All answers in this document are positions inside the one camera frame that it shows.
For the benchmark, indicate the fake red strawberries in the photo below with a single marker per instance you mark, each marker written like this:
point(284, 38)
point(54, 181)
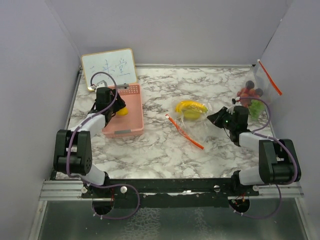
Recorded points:
point(246, 92)

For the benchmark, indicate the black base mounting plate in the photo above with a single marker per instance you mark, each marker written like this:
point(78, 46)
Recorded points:
point(169, 193)

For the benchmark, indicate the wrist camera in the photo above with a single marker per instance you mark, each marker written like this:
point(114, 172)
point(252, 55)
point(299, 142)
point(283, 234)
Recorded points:
point(98, 84)
point(235, 102)

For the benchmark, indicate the small whiteboard with writing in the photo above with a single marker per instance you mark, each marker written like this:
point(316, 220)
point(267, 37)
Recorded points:
point(115, 66)

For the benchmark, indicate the pink plastic basket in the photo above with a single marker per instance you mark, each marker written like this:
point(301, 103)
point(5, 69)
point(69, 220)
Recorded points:
point(128, 121)

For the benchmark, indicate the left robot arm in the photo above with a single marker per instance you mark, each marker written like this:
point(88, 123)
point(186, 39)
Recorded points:
point(73, 147)

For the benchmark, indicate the zip bag with yellow fruit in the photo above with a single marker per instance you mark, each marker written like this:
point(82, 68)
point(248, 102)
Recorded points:
point(195, 131)

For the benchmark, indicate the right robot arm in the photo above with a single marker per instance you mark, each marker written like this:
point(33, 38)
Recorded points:
point(277, 159)

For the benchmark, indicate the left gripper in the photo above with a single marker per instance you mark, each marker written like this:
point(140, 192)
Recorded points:
point(119, 104)

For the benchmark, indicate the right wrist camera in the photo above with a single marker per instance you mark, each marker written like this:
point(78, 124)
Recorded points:
point(235, 102)

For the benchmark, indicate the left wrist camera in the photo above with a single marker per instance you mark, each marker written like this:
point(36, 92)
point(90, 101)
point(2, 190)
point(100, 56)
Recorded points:
point(98, 84)

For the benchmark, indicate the zip bag with red fruit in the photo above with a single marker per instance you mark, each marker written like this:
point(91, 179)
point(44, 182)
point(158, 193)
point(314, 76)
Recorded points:
point(264, 85)

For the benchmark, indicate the fake yellow mango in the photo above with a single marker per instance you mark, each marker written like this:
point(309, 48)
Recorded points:
point(123, 112)

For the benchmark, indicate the fake green grapes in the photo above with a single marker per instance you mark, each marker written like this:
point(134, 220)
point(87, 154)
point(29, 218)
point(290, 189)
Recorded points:
point(256, 108)

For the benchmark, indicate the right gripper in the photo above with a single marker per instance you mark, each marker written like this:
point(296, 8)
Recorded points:
point(216, 118)

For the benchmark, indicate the aluminium frame rail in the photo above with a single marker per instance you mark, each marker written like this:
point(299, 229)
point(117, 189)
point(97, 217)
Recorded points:
point(61, 190)

